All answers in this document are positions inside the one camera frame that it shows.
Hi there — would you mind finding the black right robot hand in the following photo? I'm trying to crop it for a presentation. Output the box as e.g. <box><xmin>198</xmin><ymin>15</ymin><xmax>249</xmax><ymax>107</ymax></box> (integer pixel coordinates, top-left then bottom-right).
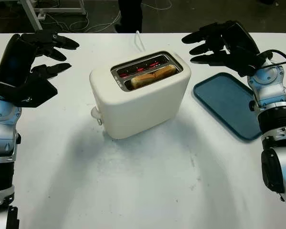
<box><xmin>181</xmin><ymin>21</ymin><xmax>262</xmax><ymax>75</ymax></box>

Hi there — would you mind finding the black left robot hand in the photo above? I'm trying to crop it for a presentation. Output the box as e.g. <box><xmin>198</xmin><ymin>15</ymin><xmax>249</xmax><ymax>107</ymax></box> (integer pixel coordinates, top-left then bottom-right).
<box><xmin>0</xmin><ymin>30</ymin><xmax>80</xmax><ymax>88</ymax></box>

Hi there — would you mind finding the browned toast slice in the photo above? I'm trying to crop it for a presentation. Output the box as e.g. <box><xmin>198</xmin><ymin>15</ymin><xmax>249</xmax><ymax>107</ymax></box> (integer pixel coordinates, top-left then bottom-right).
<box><xmin>130</xmin><ymin>64</ymin><xmax>176</xmax><ymax>90</ymax></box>

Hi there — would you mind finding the white toaster lever knob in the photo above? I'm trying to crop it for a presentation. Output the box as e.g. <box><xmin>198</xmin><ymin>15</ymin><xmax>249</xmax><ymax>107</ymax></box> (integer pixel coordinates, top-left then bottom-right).
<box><xmin>90</xmin><ymin>106</ymin><xmax>104</xmax><ymax>126</ymax></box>

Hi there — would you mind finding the person in black trousers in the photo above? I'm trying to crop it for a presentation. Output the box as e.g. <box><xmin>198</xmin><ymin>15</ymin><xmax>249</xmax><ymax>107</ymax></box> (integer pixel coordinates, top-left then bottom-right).
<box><xmin>114</xmin><ymin>0</ymin><xmax>144</xmax><ymax>34</ymax></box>

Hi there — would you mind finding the cream white two-slot toaster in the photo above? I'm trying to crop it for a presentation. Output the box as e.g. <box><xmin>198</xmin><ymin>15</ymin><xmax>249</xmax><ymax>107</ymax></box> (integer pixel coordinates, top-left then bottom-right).
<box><xmin>89</xmin><ymin>50</ymin><xmax>192</xmax><ymax>140</ymax></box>

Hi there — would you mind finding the dark blue plastic tray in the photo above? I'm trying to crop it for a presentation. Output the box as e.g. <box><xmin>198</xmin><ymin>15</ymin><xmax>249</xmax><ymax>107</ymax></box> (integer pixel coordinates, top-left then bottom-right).
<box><xmin>193</xmin><ymin>72</ymin><xmax>264</xmax><ymax>143</ymax></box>

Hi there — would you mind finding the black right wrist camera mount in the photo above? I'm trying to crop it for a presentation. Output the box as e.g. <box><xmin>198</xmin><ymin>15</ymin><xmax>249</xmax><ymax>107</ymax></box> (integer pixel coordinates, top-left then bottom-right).
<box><xmin>228</xmin><ymin>46</ymin><xmax>265</xmax><ymax>77</ymax></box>

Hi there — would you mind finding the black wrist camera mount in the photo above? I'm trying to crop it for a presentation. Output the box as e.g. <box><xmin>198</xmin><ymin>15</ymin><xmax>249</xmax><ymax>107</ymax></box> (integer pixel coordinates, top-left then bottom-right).
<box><xmin>228</xmin><ymin>46</ymin><xmax>265</xmax><ymax>77</ymax></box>
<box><xmin>0</xmin><ymin>77</ymin><xmax>58</xmax><ymax>108</ymax></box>

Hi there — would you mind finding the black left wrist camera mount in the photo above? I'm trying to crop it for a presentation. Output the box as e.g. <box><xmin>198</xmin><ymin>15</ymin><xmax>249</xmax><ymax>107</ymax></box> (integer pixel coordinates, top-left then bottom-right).
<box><xmin>0</xmin><ymin>77</ymin><xmax>58</xmax><ymax>108</ymax></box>

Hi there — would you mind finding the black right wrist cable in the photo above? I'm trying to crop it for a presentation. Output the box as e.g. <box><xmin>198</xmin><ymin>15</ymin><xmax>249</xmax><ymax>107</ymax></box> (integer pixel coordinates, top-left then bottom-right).
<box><xmin>254</xmin><ymin>49</ymin><xmax>286</xmax><ymax>96</ymax></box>

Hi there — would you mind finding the white metal table frame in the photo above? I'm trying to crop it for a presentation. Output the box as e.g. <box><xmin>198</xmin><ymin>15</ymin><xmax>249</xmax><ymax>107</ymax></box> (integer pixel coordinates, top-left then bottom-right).
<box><xmin>18</xmin><ymin>0</ymin><xmax>86</xmax><ymax>31</ymax></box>

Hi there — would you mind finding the thin white floor cable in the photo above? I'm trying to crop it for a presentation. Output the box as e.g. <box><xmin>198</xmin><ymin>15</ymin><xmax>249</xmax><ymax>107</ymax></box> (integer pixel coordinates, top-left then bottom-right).
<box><xmin>44</xmin><ymin>9</ymin><xmax>121</xmax><ymax>33</ymax></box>

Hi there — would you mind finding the white toaster power cord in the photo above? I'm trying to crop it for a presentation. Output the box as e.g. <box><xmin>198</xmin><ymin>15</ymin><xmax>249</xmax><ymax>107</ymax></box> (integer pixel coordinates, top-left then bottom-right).
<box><xmin>133</xmin><ymin>30</ymin><xmax>146</xmax><ymax>52</ymax></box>

